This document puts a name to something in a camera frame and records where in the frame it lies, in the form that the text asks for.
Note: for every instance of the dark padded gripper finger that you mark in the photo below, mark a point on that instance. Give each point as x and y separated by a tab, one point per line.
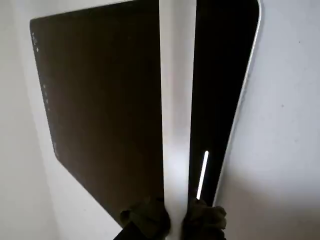
202	220
145	220

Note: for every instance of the white apple pencil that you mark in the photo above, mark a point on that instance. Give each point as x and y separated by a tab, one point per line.
176	100

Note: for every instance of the black glass cooktop panel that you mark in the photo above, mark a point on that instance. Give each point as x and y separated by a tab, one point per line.
100	100

